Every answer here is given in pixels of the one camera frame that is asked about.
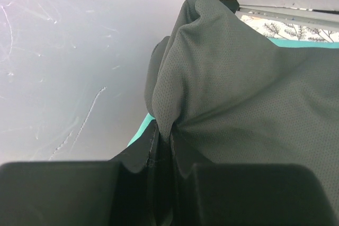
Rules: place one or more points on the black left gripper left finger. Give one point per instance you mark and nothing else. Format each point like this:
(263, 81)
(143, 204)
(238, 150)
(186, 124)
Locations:
(114, 192)

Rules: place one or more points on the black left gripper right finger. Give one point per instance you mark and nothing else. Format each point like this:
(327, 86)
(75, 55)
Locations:
(207, 193)

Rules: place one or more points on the dark grey t shirt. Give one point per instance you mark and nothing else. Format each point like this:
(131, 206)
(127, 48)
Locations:
(238, 98)

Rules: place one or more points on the folded teal t shirt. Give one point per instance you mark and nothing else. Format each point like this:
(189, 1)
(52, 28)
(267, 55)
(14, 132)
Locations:
(278, 42)

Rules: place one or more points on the floral patterned table mat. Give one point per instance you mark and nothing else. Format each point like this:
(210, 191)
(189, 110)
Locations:
(289, 31)

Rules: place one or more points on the aluminium frame rail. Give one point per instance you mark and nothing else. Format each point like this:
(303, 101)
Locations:
(303, 15)

